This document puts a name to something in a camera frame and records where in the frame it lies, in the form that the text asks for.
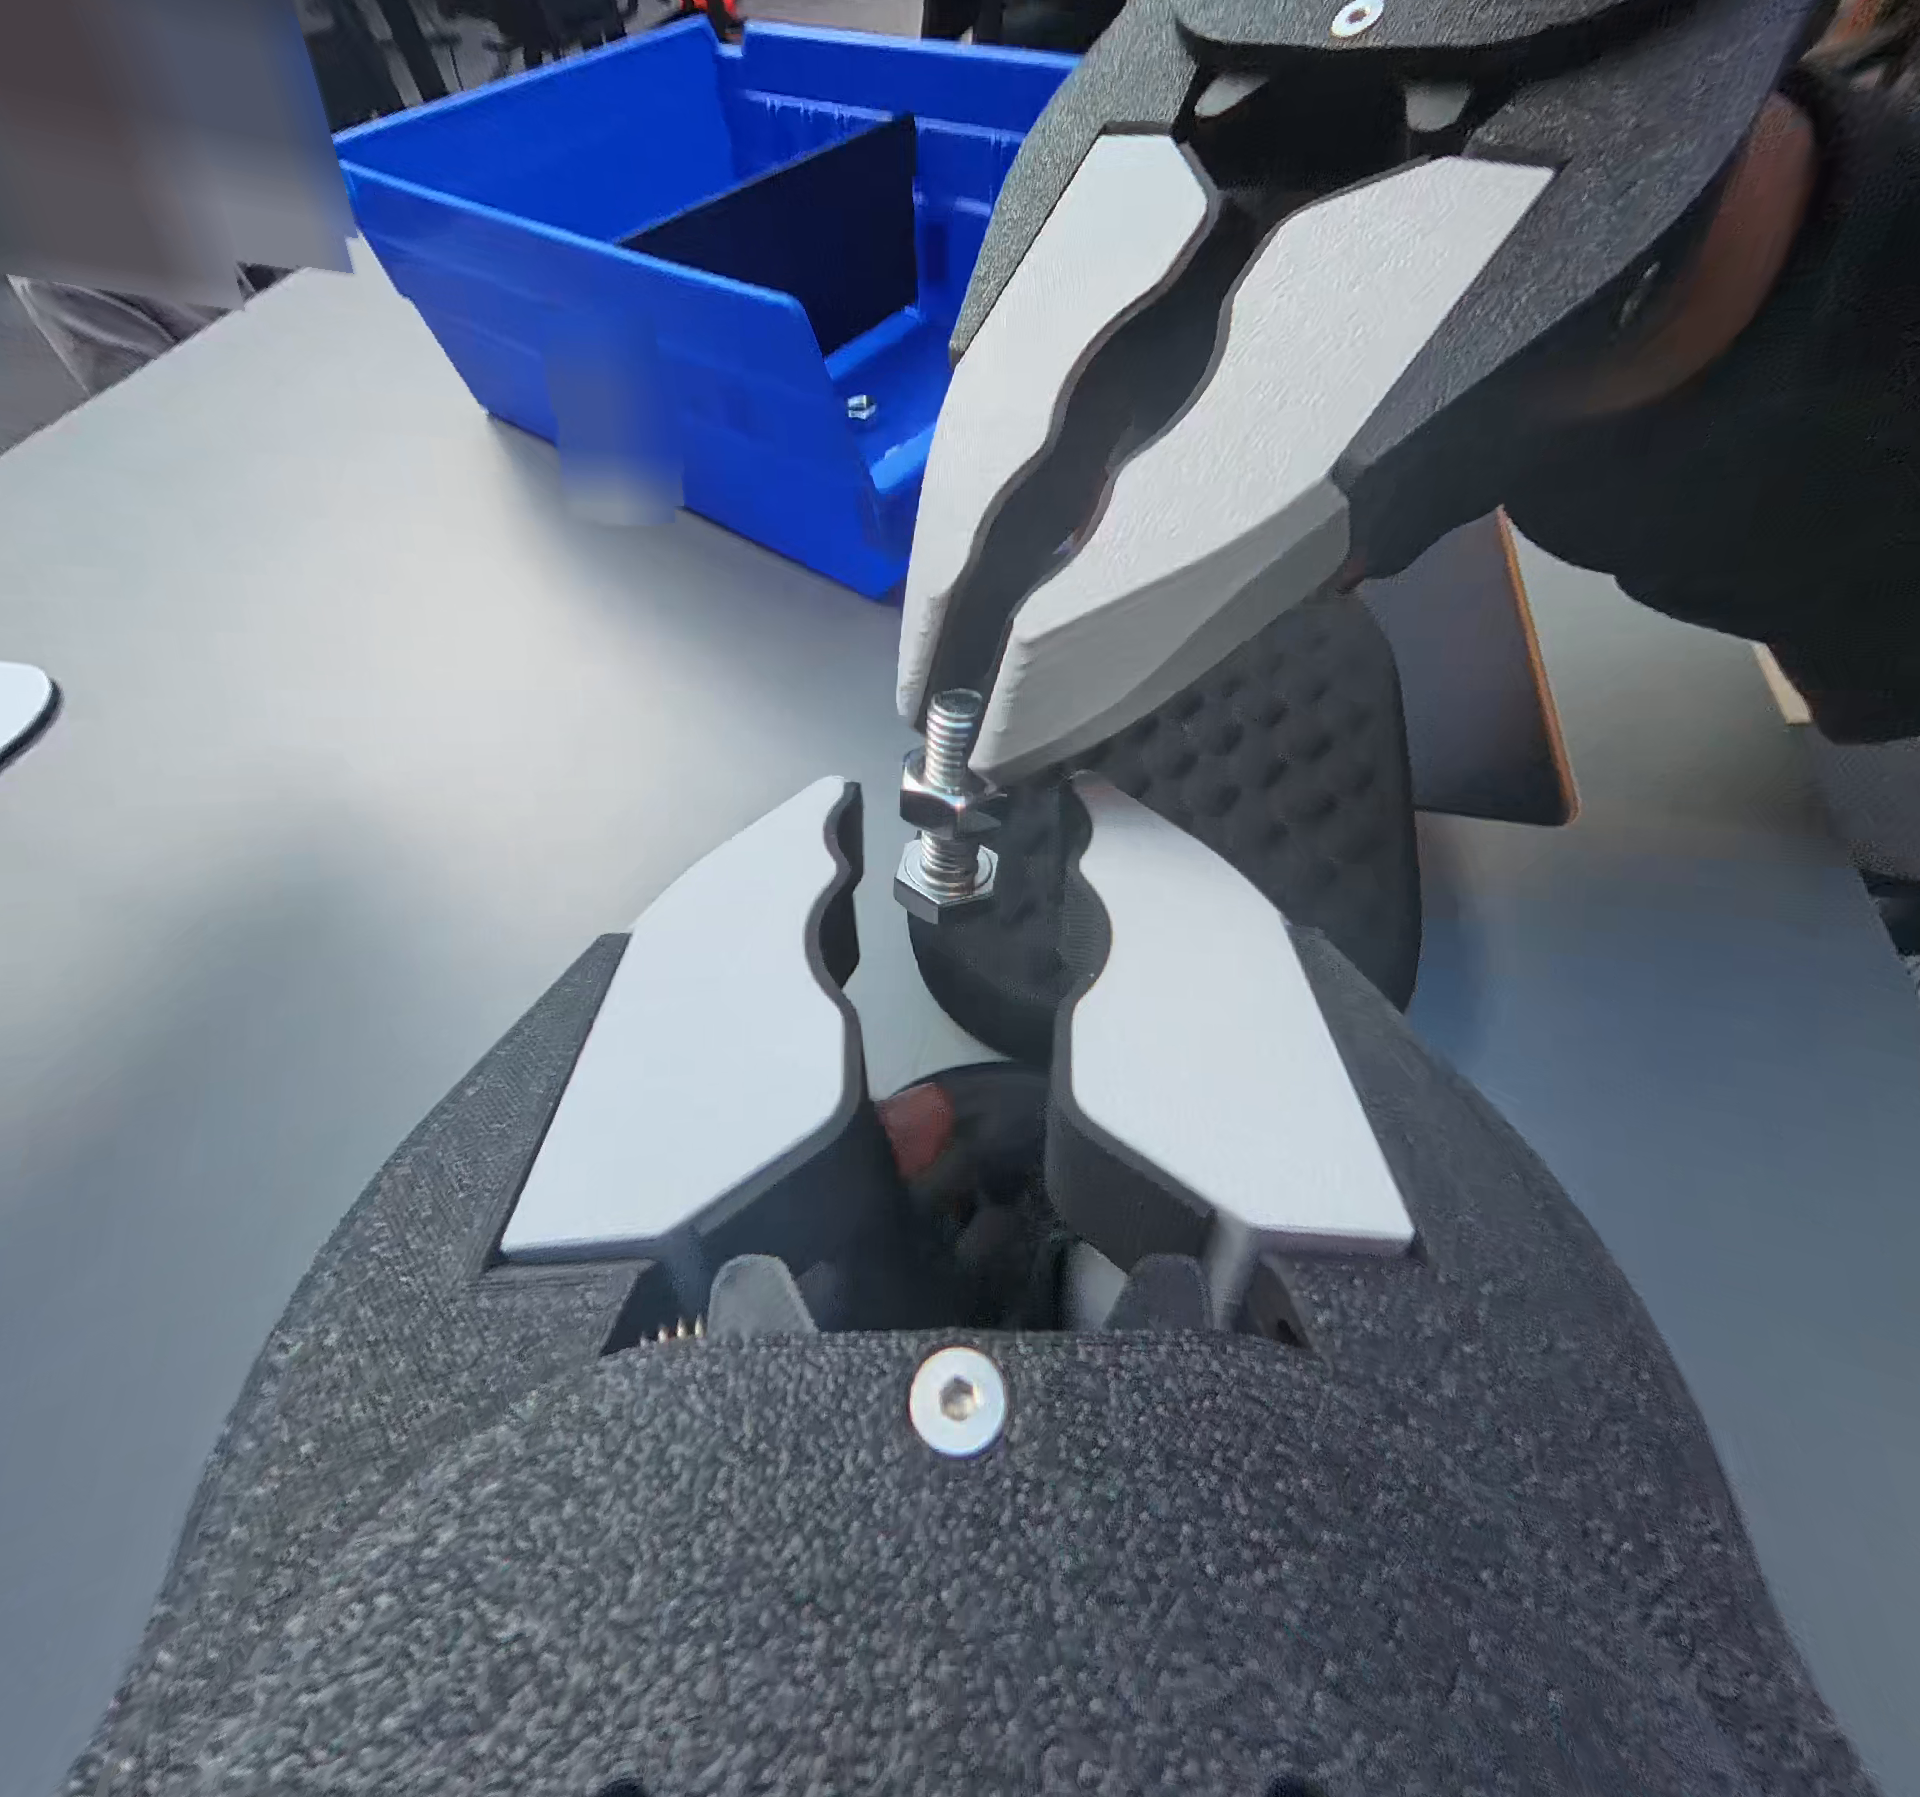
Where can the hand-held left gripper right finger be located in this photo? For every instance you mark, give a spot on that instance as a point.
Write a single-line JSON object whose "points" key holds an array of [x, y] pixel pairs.
{"points": [[1216, 1063]]}

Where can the steel hex bolt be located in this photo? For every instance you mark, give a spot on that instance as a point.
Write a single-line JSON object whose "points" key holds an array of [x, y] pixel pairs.
{"points": [[956, 726]]}

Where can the black honeycomb wrist pad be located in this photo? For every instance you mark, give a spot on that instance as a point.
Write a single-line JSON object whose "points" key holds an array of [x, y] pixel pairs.
{"points": [[1274, 778]]}

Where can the person's right hand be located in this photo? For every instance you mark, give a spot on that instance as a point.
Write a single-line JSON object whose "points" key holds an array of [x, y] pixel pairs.
{"points": [[1800, 477]]}

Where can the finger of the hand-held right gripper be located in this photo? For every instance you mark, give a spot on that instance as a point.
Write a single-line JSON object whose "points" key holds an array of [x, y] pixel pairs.
{"points": [[1035, 312], [1290, 387]]}

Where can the person's left hand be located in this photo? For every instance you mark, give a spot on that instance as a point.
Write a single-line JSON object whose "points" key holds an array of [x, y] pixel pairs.
{"points": [[918, 1130]]}

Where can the dark table hatch panel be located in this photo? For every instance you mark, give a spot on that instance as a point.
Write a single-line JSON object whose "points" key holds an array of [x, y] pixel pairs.
{"points": [[1477, 689]]}

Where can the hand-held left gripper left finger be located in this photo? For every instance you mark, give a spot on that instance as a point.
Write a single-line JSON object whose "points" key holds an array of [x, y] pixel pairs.
{"points": [[705, 1063]]}

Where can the black bin divider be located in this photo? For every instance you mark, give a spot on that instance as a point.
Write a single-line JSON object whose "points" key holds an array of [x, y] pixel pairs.
{"points": [[793, 238]]}

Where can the blue plastic bin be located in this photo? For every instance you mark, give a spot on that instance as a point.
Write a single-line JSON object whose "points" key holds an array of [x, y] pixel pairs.
{"points": [[448, 252]]}

